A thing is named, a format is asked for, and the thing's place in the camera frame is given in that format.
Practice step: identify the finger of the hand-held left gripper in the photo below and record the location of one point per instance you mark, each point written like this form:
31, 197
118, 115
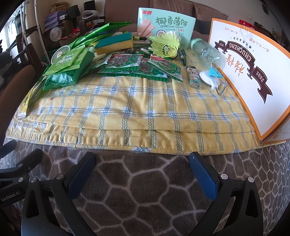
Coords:
8, 146
29, 158

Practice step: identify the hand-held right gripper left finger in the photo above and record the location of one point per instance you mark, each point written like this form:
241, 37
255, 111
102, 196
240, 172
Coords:
80, 177

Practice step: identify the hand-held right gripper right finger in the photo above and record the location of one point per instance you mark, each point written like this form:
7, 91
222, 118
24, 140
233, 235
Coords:
204, 179

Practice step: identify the cardboard box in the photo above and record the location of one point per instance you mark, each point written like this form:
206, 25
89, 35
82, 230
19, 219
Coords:
249, 79

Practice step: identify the clear plastic bottle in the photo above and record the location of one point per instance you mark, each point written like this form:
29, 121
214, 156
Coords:
204, 52

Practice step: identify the green biscuit box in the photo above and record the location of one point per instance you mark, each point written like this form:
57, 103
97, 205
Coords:
167, 25

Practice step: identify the dark wooden chair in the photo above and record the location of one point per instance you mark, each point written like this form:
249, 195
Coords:
13, 86

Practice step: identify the brown stone-pattern blanket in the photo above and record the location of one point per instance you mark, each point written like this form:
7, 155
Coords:
140, 192

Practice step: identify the yellow plaid cloth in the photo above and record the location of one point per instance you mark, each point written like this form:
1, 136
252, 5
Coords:
136, 109

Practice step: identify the green wet wipes packet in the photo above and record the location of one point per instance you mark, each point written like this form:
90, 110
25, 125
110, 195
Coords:
68, 79

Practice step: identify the white blue suction hook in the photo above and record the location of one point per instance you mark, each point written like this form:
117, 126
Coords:
209, 77

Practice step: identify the printed lighter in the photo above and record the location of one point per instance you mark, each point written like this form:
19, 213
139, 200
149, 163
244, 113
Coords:
193, 77

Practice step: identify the pale green packet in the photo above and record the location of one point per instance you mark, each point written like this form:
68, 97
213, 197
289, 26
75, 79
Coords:
65, 60

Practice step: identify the small white handheld fan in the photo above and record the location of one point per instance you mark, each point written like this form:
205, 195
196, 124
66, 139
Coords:
60, 53

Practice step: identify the green snack packet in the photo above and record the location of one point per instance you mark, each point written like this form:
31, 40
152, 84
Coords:
113, 65
172, 70
136, 63
149, 72

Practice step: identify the round tin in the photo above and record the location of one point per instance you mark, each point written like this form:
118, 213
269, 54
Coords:
56, 33

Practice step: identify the white pole stand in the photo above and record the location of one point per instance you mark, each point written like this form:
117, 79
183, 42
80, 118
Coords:
38, 22

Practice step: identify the blue box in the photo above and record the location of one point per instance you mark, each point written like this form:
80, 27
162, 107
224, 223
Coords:
53, 22
54, 15

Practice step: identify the yellow green sponge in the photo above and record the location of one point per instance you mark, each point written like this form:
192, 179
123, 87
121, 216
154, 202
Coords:
113, 44

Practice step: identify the yellow plastic shuttlecock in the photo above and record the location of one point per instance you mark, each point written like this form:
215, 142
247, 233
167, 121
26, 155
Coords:
163, 44

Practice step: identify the woven straw bag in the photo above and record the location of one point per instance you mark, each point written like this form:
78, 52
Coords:
59, 6

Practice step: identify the black speaker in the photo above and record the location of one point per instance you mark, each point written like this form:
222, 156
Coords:
89, 5
73, 11

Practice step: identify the grey cushion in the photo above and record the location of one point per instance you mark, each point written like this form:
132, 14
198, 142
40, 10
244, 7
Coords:
201, 26

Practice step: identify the white curved appliance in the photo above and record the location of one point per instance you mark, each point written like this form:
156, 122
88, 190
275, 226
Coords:
90, 14

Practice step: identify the red box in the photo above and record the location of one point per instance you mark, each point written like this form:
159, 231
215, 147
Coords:
244, 22

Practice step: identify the brown sofa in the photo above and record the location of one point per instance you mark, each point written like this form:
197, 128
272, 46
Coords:
172, 6

